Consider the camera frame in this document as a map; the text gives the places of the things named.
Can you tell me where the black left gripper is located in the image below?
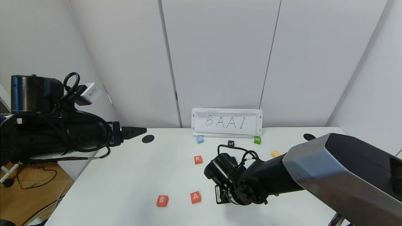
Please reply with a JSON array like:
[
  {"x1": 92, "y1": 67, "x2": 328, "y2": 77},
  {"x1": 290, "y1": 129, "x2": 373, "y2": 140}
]
[{"x1": 66, "y1": 121, "x2": 147, "y2": 149}]

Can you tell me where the white BAAI sign board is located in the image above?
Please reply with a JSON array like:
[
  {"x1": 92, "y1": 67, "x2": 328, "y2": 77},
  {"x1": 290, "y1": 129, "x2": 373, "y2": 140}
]
[{"x1": 192, "y1": 108, "x2": 263, "y2": 138}]

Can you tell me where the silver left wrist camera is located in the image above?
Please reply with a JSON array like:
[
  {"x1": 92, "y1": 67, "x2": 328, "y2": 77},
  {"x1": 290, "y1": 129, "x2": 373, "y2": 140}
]
[{"x1": 75, "y1": 83, "x2": 101, "y2": 106}]

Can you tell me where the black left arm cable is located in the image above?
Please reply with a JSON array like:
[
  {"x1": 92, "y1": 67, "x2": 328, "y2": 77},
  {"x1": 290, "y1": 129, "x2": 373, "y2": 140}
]
[{"x1": 0, "y1": 72, "x2": 113, "y2": 165}]

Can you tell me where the black right camera cable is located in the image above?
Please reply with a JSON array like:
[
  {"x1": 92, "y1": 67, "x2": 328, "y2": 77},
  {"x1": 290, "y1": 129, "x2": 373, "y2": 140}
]
[{"x1": 218, "y1": 144, "x2": 260, "y2": 167}]

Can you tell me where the white floor cable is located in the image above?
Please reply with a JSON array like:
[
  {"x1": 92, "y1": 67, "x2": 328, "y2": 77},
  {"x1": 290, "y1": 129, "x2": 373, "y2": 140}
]
[{"x1": 22, "y1": 179, "x2": 74, "y2": 226}]

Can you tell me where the black floor cable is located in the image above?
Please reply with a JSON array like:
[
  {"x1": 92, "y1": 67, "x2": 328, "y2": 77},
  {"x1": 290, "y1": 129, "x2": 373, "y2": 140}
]
[{"x1": 3, "y1": 165, "x2": 58, "y2": 191}]

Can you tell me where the braided right arm cable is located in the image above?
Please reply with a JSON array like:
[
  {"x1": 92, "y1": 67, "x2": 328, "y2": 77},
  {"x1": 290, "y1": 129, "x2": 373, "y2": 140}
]
[{"x1": 328, "y1": 213, "x2": 345, "y2": 226}]

